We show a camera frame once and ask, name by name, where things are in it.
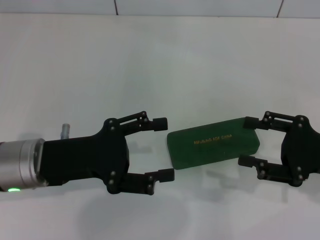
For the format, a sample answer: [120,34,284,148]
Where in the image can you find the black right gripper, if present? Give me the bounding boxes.
[237,111,320,187]

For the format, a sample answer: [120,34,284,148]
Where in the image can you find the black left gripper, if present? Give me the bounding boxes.
[41,110,175,196]

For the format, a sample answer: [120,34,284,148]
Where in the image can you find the green glasses case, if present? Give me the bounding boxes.
[166,116,261,171]

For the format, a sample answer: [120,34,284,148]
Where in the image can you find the black left wrist cable plug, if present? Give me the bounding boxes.
[59,122,72,140]

